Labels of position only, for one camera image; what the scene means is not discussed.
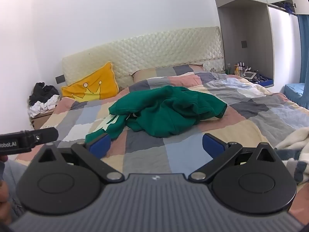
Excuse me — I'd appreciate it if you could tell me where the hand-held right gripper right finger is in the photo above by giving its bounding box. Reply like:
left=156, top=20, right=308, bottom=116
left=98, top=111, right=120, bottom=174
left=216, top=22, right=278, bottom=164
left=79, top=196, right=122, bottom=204
left=189, top=133, right=276, bottom=183

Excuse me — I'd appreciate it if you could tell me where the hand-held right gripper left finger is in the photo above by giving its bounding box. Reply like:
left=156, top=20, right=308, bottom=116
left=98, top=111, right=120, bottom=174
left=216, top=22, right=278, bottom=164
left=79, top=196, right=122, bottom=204
left=39, top=133, right=125, bottom=184

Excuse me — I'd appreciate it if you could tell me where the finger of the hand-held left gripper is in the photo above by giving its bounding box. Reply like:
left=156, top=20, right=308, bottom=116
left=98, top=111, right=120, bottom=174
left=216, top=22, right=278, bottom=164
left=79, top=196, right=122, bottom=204
left=23, top=128, right=59, bottom=147

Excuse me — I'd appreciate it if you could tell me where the green hoodie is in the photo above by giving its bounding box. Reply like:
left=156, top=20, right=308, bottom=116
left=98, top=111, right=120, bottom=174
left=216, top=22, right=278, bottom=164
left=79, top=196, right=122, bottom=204
left=85, top=85, right=228, bottom=143

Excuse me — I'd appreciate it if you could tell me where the white clothes pile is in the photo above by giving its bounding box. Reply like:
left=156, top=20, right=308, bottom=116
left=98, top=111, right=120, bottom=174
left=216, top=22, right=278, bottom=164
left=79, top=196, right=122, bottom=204
left=28, top=94, right=62, bottom=118

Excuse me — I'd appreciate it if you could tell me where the brown bedside table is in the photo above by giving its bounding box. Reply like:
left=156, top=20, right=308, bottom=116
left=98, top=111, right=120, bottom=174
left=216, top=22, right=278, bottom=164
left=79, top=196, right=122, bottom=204
left=29, top=110, right=55, bottom=130

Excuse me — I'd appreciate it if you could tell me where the patchwork quilt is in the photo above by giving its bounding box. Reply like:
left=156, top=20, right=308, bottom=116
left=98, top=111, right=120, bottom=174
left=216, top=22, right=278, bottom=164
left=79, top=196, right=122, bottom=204
left=14, top=71, right=309, bottom=186

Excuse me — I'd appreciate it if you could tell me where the yellow crown pillow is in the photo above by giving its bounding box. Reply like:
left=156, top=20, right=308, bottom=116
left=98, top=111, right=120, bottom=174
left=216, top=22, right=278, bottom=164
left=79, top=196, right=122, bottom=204
left=60, top=61, right=119, bottom=102

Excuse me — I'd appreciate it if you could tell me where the white tablet device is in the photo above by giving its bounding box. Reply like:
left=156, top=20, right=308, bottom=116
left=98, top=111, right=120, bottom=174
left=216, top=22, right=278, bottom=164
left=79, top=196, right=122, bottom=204
left=241, top=71, right=257, bottom=80

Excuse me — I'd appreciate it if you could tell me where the white fluffy blanket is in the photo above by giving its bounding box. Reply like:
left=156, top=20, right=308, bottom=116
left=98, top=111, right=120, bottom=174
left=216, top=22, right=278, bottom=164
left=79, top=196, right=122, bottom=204
left=275, top=128, right=309, bottom=184

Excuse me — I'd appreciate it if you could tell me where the blue tray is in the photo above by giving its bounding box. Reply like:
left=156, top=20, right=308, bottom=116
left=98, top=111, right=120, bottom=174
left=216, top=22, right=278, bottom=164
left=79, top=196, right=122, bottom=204
left=255, top=75, right=274, bottom=88

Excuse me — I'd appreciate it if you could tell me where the patchwork pillow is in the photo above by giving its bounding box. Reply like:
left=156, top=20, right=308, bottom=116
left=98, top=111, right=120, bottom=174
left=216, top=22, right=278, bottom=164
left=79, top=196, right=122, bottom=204
left=132, top=63, right=204, bottom=87

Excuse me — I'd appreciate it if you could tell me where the blue seat cushion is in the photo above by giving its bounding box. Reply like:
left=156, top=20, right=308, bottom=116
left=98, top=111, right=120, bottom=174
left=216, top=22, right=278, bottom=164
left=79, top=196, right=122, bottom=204
left=283, top=82, right=309, bottom=109

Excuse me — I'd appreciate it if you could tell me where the cream quilted headboard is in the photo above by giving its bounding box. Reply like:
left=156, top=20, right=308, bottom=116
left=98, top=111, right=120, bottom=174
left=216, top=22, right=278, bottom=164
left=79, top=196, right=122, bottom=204
left=61, top=26, right=225, bottom=95

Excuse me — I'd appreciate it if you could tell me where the blue curtain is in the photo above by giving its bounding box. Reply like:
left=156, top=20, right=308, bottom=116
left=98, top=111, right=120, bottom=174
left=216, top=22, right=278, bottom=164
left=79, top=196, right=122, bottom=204
left=297, top=14, right=309, bottom=84

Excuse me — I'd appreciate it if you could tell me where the blue cloth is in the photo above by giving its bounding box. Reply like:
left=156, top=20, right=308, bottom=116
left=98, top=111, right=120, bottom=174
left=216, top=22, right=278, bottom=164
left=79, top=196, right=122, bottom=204
left=284, top=2, right=298, bottom=14

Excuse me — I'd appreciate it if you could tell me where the grey wall cabinet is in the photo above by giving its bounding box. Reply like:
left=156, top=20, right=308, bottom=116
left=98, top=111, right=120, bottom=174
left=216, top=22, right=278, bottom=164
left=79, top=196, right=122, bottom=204
left=210, top=0, right=309, bottom=89

